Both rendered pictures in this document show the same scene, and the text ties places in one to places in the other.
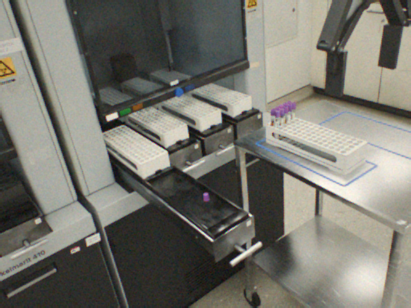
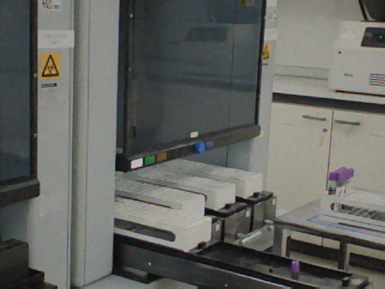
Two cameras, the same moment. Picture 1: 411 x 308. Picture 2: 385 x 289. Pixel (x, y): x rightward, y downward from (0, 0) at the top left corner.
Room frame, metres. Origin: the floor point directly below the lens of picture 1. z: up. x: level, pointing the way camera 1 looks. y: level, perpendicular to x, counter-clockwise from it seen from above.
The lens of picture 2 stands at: (-0.30, 0.77, 1.31)
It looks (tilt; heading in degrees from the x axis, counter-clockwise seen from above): 11 degrees down; 336
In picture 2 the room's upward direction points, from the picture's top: 3 degrees clockwise
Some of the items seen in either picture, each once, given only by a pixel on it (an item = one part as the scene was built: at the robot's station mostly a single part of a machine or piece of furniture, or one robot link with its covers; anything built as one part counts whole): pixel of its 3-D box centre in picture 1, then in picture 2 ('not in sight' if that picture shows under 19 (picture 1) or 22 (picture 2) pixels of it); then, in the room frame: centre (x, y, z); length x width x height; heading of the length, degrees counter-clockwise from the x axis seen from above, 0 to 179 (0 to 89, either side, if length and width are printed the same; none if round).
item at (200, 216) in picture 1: (164, 185); (211, 265); (1.00, 0.13, 0.78); 0.73 x 0.14 x 0.09; 34
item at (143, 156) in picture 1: (132, 151); (143, 224); (1.15, 0.23, 0.83); 0.30 x 0.10 x 0.06; 34
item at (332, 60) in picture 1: (328, 58); not in sight; (0.55, -0.20, 1.26); 0.03 x 0.01 x 0.05; 122
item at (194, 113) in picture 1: (188, 111); (177, 189); (1.42, 0.04, 0.83); 0.30 x 0.10 x 0.06; 34
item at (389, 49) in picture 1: (389, 46); not in sight; (0.64, -0.33, 1.24); 0.03 x 0.01 x 0.07; 32
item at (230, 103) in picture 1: (217, 99); (207, 179); (1.50, -0.09, 0.83); 0.30 x 0.10 x 0.06; 34
